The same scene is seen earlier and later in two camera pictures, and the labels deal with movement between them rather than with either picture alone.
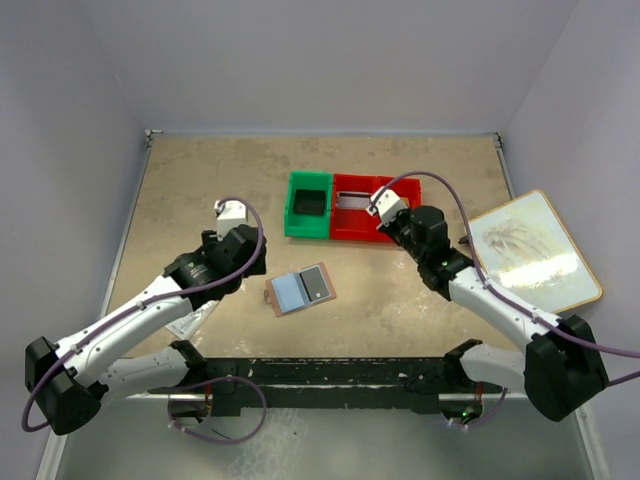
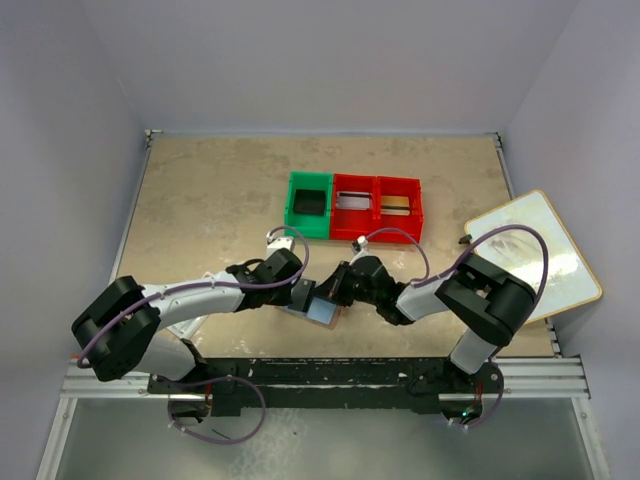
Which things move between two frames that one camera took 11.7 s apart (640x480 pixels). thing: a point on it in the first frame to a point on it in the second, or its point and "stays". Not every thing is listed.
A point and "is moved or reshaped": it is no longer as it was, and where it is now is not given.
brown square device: (297, 290) is moved or reshaped
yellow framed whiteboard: (526, 253) stays
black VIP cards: (309, 201) stays
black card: (314, 283) is moved or reshaped
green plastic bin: (308, 204) stays
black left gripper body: (255, 270) to (280, 293)
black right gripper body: (399, 229) to (351, 290)
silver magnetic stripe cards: (352, 199) stays
